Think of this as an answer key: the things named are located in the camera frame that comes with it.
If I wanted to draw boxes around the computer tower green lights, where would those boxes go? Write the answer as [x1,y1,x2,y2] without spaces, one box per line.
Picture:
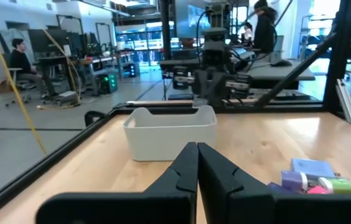
[96,72,119,96]

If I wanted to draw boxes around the white plastic storage bin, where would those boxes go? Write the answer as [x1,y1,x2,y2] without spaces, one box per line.
[122,105,218,162]

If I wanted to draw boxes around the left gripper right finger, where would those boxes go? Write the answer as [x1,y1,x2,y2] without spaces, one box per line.
[197,142,276,224]

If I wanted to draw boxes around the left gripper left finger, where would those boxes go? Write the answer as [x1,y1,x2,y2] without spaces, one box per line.
[144,142,199,224]

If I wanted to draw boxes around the person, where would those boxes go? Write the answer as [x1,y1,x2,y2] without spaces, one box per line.
[253,0,278,54]
[9,37,60,97]
[242,21,255,43]

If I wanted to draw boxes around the black clamp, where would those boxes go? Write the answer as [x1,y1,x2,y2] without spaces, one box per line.
[84,110,108,127]

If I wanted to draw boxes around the dark office desk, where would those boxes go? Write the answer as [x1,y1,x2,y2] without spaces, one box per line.
[159,57,316,91]

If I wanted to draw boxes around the dark blue charger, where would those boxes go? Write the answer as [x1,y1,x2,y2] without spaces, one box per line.
[267,182,294,195]

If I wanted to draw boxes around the pink charger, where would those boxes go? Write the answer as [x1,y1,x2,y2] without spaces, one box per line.
[306,185,332,195]

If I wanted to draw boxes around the black computer mouse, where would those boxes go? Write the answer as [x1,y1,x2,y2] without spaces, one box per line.
[270,58,293,68]

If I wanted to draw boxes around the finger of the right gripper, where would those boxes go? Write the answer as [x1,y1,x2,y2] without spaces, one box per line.
[212,73,225,107]
[200,73,213,105]

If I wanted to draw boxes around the silver aluminium bar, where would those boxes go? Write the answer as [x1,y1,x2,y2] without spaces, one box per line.
[335,78,351,127]

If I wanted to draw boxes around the yellow hanging cable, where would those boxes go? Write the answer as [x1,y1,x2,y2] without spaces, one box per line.
[0,0,47,155]

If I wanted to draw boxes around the light blue wall charger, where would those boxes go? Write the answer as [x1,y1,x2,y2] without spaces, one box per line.
[290,157,337,180]

